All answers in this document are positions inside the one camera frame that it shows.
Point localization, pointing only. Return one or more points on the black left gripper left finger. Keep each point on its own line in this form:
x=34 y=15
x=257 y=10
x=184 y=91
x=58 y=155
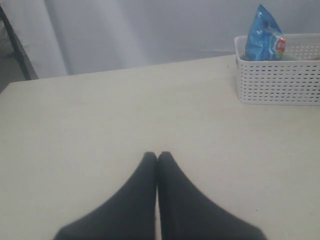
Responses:
x=128 y=215

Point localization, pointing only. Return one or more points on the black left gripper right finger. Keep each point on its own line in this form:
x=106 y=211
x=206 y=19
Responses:
x=187 y=214

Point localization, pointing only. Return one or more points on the blue chip bag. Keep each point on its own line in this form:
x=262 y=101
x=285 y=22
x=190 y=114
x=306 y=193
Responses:
x=265 y=41

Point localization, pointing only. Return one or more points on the white perforated plastic basket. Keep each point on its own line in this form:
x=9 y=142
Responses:
x=295 y=80

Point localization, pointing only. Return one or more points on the black table leg frame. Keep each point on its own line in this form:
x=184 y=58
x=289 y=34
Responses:
x=18 y=51

